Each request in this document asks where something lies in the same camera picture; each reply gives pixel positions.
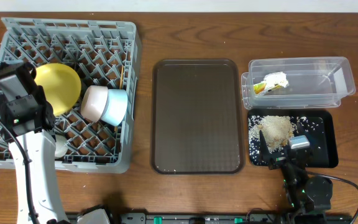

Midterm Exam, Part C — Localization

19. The cooked rice pile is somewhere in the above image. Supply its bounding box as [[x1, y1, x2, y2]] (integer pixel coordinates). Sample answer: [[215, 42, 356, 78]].
[[248, 114, 323, 156]]

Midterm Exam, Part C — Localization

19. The yellow round plate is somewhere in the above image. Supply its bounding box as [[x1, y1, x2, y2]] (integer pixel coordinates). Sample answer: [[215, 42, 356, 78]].
[[35, 63, 81, 117]]

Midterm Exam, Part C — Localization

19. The white cup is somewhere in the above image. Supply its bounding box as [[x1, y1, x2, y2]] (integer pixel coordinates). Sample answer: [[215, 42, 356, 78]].
[[55, 134, 68, 159]]

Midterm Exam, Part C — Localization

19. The pink white bowl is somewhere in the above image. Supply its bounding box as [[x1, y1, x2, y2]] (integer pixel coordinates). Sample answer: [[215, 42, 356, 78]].
[[80, 85, 108, 122]]

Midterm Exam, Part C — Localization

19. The colourful snack wrapper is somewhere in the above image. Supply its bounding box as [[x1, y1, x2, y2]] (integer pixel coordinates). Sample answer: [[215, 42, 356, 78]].
[[254, 82, 280, 95]]

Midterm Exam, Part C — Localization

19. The light blue bowl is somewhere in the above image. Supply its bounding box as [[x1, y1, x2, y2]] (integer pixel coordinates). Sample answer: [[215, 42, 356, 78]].
[[101, 89, 128, 126]]

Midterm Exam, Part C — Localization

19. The white tissue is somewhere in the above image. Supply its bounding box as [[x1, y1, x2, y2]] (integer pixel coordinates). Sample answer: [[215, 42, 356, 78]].
[[264, 72, 289, 90]]

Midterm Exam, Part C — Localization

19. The wooden chopstick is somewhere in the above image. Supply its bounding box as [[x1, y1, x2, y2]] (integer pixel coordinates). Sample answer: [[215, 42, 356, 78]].
[[114, 66, 127, 132]]

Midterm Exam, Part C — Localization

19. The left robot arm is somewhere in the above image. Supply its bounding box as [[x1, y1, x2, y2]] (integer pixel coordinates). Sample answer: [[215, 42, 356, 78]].
[[0, 62, 69, 223]]

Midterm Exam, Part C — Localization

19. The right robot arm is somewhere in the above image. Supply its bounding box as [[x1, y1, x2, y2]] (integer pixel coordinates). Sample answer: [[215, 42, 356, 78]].
[[259, 131, 333, 223]]

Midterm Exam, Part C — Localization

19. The black waste tray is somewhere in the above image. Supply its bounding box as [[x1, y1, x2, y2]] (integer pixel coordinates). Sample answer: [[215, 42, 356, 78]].
[[247, 109, 339, 168]]

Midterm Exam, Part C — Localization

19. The clear plastic waste bin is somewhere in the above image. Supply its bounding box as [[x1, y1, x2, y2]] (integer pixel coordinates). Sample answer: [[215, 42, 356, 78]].
[[241, 57, 356, 110]]

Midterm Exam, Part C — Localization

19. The grey plastic dish rack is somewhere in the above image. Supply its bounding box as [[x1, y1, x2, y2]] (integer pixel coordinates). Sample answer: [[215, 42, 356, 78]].
[[0, 17, 142, 174]]

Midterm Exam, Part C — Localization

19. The dark brown serving tray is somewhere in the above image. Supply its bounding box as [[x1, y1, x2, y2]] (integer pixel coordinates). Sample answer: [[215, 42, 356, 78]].
[[150, 58, 245, 175]]

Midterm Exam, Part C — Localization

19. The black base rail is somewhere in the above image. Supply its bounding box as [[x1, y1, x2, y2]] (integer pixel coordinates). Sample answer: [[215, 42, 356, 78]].
[[67, 205, 352, 224]]

